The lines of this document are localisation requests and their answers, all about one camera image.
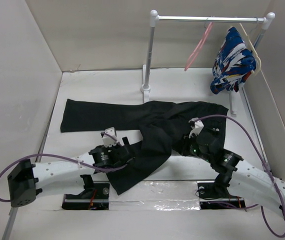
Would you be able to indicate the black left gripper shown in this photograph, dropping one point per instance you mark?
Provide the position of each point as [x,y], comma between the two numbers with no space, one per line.
[116,146]

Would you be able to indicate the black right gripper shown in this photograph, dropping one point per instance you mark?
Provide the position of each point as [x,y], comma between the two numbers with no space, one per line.
[184,145]

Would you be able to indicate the black trousers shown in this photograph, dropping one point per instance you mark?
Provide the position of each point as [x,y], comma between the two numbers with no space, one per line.
[162,125]

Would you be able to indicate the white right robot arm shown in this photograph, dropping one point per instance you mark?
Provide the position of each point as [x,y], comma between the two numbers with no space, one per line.
[236,175]

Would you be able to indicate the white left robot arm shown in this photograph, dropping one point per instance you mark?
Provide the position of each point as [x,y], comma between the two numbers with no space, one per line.
[28,180]

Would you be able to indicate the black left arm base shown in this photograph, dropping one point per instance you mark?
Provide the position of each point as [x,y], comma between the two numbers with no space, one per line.
[92,199]

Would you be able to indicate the pink plastic hanger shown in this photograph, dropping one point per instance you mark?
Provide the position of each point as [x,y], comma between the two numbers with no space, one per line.
[208,27]

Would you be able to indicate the cream plastic hanger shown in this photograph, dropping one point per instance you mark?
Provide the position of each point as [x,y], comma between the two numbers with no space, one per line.
[251,47]

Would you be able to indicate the blue patterned garment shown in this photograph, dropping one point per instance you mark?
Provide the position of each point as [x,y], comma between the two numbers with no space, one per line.
[233,65]

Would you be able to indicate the white metal clothes rack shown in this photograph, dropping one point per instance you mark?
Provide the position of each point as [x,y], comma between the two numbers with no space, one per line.
[166,52]

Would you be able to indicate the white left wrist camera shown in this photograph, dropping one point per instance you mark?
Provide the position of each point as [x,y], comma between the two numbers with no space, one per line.
[110,137]

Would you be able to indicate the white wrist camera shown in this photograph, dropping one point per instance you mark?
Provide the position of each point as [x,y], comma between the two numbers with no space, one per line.
[110,137]
[196,127]

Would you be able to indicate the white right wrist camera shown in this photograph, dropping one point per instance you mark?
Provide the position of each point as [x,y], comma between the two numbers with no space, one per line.
[196,127]

